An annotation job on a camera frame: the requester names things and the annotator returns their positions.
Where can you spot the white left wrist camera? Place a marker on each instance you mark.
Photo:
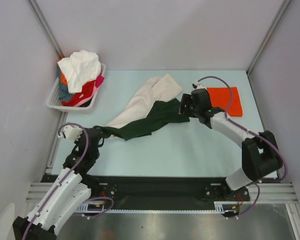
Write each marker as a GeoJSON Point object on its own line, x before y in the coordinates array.
{"type": "Point", "coordinates": [70, 132]}

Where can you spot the right aluminium corner post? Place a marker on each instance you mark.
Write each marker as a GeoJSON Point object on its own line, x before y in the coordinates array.
{"type": "Point", "coordinates": [282, 11]}

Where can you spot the white t shirt in basket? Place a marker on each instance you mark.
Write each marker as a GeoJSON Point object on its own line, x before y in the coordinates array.
{"type": "Point", "coordinates": [80, 68]}

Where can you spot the aluminium corner post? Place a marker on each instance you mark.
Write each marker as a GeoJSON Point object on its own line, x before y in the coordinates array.
{"type": "Point", "coordinates": [35, 8]}
{"type": "Point", "coordinates": [282, 11]}

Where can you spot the red t shirt in basket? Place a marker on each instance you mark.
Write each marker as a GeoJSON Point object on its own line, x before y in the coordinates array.
{"type": "Point", "coordinates": [80, 98]}

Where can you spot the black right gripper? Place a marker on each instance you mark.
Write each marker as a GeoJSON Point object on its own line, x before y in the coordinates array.
{"type": "Point", "coordinates": [186, 105]}

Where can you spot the white plastic laundry basket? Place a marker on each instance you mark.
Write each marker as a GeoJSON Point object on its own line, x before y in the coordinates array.
{"type": "Point", "coordinates": [53, 99]}

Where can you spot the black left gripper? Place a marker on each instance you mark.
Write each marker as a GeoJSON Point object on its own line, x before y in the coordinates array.
{"type": "Point", "coordinates": [77, 142]}

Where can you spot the folded orange t shirt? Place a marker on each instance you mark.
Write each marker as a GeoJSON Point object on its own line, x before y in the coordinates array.
{"type": "Point", "coordinates": [221, 96]}

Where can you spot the white slotted cable duct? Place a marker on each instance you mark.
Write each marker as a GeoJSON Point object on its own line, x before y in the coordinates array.
{"type": "Point", "coordinates": [97, 208]}

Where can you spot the pink garment in basket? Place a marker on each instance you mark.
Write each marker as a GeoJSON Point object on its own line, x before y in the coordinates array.
{"type": "Point", "coordinates": [99, 80]}

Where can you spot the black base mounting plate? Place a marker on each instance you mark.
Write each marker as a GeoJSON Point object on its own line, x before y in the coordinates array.
{"type": "Point", "coordinates": [169, 194]}

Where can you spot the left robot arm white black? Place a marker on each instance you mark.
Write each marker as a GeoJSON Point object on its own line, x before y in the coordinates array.
{"type": "Point", "coordinates": [72, 187]}

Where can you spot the aluminium frame rail front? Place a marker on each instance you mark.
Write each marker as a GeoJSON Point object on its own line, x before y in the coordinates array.
{"type": "Point", "coordinates": [270, 193]}

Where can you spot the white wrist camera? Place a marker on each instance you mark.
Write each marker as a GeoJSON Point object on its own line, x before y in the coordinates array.
{"type": "Point", "coordinates": [70, 132]}
{"type": "Point", "coordinates": [198, 85]}

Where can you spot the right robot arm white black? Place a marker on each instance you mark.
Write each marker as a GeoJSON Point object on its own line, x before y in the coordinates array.
{"type": "Point", "coordinates": [259, 152]}

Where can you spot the left aluminium corner post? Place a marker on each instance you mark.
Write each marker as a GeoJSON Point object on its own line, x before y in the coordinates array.
{"type": "Point", "coordinates": [35, 8]}

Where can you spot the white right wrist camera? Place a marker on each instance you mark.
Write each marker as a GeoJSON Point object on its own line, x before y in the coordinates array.
{"type": "Point", "coordinates": [198, 85]}

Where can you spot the cream and green t shirt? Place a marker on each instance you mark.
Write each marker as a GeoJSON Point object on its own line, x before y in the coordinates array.
{"type": "Point", "coordinates": [152, 107]}

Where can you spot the grey blue garment in basket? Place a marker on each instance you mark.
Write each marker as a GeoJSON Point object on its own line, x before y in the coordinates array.
{"type": "Point", "coordinates": [64, 94]}

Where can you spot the orange garment in basket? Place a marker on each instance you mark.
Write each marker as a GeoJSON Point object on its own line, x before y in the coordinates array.
{"type": "Point", "coordinates": [63, 79]}

